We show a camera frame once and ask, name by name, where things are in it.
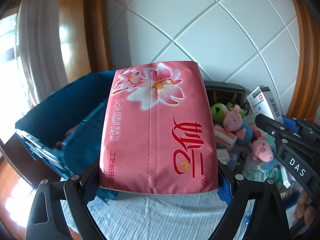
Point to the black box with antlers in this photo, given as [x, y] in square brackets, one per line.
[222, 92]

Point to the red white tissue brick pack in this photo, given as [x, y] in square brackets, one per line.
[224, 136]

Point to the white blue medicine box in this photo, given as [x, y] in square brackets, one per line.
[261, 101]

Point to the pink pig plush with glasses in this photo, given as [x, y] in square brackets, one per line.
[260, 148]

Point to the white curtain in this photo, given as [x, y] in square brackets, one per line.
[39, 47]

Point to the wooden bed frame post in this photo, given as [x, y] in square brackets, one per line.
[83, 37]

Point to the blue plastic crate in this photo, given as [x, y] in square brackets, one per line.
[65, 130]

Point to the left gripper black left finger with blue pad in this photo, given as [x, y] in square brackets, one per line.
[46, 219]

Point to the pink pig plush blue body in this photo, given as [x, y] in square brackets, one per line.
[233, 123]

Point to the pink tissue pack with flowers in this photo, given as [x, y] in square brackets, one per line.
[158, 134]

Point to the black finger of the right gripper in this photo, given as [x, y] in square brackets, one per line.
[272, 127]

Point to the green frog plush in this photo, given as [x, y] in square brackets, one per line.
[218, 113]

